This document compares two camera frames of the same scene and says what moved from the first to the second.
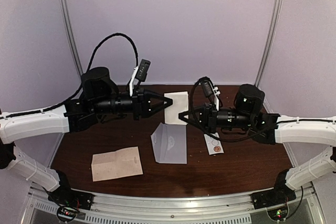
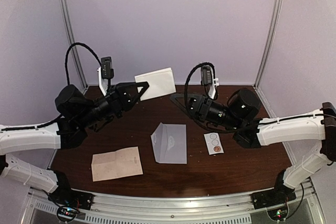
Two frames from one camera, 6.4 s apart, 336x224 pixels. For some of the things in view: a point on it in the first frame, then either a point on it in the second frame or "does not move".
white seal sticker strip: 213,145 does not move
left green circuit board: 65,214 does not move
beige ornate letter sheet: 179,104 -> 160,82
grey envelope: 169,142 does not move
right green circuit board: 278,214 does not move
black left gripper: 141,104 -> 119,99
